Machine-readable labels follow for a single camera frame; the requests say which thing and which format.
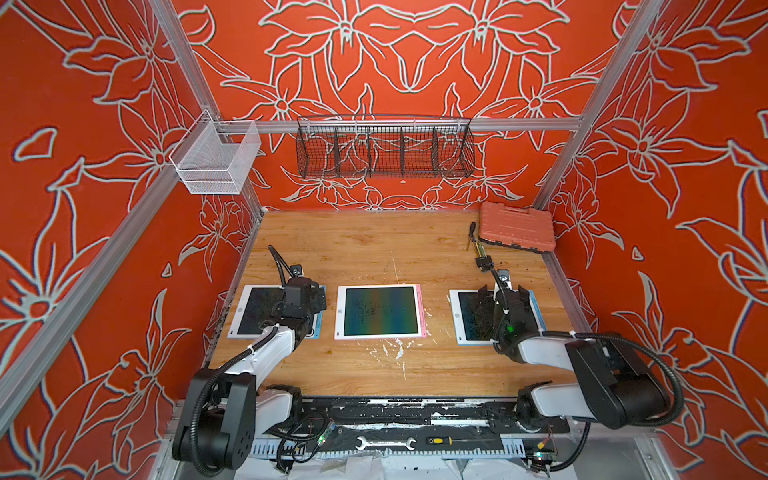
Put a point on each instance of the silver combination wrench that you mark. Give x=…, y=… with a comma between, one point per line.
x=363, y=443

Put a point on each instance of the red plastic tool case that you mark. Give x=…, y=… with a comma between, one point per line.
x=520, y=228

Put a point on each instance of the clear plastic wall bin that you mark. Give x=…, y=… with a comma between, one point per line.
x=214, y=157

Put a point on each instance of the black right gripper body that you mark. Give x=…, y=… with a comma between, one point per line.
x=498, y=288

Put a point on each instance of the black wire wall basket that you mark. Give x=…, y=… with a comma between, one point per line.
x=367, y=146

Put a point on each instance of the white slotted cable duct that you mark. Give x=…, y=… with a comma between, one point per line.
x=268, y=448

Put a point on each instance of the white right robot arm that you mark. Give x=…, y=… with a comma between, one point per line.
x=618, y=382

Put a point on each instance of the blue tablet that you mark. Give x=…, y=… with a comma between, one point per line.
x=467, y=327
x=256, y=307

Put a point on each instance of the yellow handled screwdriver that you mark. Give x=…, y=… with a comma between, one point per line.
x=446, y=440

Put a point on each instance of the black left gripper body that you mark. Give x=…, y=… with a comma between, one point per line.
x=315, y=303

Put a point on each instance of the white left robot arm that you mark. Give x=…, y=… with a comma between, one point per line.
x=226, y=408

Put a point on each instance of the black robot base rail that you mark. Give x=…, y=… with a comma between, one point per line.
x=495, y=414

